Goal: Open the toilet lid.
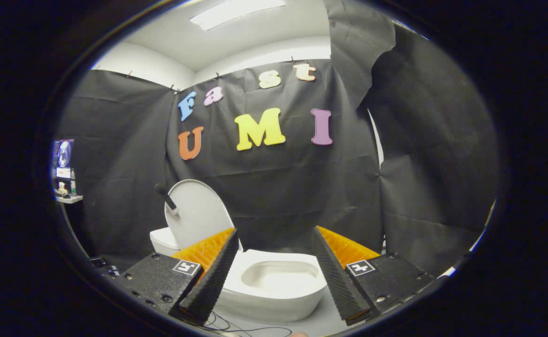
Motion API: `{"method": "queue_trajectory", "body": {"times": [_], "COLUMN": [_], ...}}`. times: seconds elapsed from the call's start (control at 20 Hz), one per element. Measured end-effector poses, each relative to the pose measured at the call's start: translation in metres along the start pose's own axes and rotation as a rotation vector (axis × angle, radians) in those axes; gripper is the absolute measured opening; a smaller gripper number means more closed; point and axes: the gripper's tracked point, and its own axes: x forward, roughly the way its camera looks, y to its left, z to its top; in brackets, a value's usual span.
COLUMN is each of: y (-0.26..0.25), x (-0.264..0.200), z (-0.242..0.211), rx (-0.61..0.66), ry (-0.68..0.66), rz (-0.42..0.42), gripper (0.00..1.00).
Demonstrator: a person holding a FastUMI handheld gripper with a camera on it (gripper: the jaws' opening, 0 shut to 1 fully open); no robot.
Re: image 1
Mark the black power strip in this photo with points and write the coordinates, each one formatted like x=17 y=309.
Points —
x=107 y=269

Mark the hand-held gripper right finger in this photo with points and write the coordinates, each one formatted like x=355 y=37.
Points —
x=337 y=281

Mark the small white wall shelf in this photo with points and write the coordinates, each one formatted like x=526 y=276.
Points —
x=68 y=199

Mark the black backdrop cloth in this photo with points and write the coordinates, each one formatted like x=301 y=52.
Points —
x=278 y=187

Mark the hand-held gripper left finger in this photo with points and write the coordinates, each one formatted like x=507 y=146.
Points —
x=213 y=281

